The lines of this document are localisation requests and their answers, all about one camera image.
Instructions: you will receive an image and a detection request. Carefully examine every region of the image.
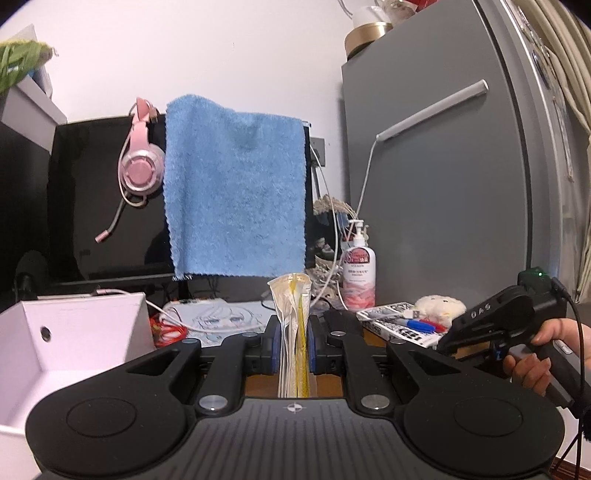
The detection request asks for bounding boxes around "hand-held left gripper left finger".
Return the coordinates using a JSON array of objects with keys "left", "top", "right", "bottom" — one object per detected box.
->
[{"left": 122, "top": 316, "right": 280, "bottom": 416}]

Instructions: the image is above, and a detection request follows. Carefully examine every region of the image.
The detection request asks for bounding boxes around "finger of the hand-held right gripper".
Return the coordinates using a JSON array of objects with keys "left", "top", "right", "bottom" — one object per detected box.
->
[{"left": 436, "top": 339, "right": 502, "bottom": 367}]

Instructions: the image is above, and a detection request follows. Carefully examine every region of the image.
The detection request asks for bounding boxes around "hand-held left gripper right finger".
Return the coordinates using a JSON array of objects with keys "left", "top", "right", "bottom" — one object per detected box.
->
[{"left": 307, "top": 309, "right": 468, "bottom": 416}]

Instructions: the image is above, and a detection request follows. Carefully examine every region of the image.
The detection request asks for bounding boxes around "yellow white plastic bag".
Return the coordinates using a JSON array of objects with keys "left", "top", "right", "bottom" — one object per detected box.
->
[{"left": 267, "top": 272, "right": 313, "bottom": 398}]

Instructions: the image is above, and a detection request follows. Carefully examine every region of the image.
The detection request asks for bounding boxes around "white cardboard drawer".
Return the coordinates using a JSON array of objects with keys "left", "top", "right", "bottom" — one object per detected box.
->
[{"left": 0, "top": 293, "right": 156, "bottom": 437}]

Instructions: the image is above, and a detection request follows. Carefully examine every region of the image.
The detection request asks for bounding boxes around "person's right hand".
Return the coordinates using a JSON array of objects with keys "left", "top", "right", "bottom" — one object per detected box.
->
[{"left": 502, "top": 318, "right": 591, "bottom": 398}]

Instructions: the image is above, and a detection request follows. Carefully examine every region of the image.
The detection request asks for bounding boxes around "white plush toy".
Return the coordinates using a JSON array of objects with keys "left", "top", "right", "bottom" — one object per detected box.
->
[{"left": 414, "top": 294, "right": 467, "bottom": 330}]

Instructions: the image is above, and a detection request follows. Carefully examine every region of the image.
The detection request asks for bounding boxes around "blue pen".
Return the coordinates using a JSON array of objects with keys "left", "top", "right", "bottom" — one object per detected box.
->
[{"left": 399, "top": 318, "right": 437, "bottom": 333}]

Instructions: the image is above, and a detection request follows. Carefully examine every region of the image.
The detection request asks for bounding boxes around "illustrated white mouse pad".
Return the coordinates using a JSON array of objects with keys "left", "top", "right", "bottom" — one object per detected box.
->
[{"left": 161, "top": 299, "right": 279, "bottom": 348}]

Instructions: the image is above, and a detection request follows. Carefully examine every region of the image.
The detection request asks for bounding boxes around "black white patterned box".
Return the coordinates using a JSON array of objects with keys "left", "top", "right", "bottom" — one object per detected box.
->
[{"left": 356, "top": 301, "right": 447, "bottom": 350}]

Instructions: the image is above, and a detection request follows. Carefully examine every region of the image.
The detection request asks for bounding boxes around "pink lotion pump bottle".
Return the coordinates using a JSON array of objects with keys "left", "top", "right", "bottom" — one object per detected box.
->
[{"left": 341, "top": 219, "right": 378, "bottom": 310}]

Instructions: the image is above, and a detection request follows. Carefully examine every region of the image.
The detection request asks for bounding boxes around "grey refrigerator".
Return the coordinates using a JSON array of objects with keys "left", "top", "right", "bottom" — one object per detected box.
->
[{"left": 341, "top": 0, "right": 579, "bottom": 320}]

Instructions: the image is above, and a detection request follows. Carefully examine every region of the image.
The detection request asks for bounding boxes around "blue towel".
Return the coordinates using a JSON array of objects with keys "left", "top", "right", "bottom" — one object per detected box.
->
[{"left": 165, "top": 95, "right": 308, "bottom": 281}]

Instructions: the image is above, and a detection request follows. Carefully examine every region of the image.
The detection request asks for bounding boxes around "beige curtain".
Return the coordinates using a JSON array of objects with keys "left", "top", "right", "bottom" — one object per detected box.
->
[{"left": 512, "top": 0, "right": 591, "bottom": 304}]

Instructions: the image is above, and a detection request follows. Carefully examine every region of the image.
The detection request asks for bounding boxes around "pink headset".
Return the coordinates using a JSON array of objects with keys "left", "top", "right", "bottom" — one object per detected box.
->
[{"left": 95, "top": 98, "right": 166, "bottom": 244}]

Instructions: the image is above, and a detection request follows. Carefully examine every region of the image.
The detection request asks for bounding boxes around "black computer monitor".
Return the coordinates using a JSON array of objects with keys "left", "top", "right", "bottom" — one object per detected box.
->
[{"left": 47, "top": 115, "right": 317, "bottom": 285}]

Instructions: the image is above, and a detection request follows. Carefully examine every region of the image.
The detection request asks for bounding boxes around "black microphone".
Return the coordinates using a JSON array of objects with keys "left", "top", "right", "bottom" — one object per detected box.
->
[{"left": 13, "top": 250, "right": 51, "bottom": 302}]

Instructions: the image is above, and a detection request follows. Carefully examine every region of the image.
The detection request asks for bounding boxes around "black computer case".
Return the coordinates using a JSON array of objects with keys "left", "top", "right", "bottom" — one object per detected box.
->
[{"left": 0, "top": 122, "right": 54, "bottom": 297}]

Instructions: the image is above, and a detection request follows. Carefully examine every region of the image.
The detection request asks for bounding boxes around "gold white container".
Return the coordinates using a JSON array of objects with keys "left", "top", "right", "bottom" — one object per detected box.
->
[{"left": 345, "top": 4, "right": 394, "bottom": 61}]

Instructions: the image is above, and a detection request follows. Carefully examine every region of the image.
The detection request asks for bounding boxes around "white storage box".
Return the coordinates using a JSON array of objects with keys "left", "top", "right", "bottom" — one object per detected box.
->
[{"left": 0, "top": 25, "right": 68, "bottom": 155}]

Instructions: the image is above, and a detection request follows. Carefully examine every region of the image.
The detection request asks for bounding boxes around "green crumpled bag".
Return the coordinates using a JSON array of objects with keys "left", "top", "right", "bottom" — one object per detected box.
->
[{"left": 0, "top": 41, "right": 59, "bottom": 96}]

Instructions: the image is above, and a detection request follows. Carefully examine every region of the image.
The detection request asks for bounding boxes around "red cable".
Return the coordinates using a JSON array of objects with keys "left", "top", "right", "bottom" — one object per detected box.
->
[{"left": 150, "top": 318, "right": 205, "bottom": 348}]

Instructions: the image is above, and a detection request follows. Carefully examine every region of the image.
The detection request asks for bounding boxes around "beige rope bundle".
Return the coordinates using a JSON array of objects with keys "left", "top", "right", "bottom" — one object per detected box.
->
[{"left": 313, "top": 195, "right": 357, "bottom": 218}]

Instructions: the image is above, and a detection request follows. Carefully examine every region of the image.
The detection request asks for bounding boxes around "white charging cable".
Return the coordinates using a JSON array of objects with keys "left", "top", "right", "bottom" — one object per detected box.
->
[{"left": 308, "top": 136, "right": 384, "bottom": 311}]

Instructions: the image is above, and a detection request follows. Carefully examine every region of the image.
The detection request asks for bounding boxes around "grey wall socket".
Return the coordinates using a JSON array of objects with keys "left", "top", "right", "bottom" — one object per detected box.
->
[{"left": 308, "top": 136, "right": 327, "bottom": 168}]

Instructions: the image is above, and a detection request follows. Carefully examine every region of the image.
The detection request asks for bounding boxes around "white refrigerator handle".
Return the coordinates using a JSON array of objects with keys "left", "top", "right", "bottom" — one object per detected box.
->
[{"left": 376, "top": 79, "right": 489, "bottom": 142}]

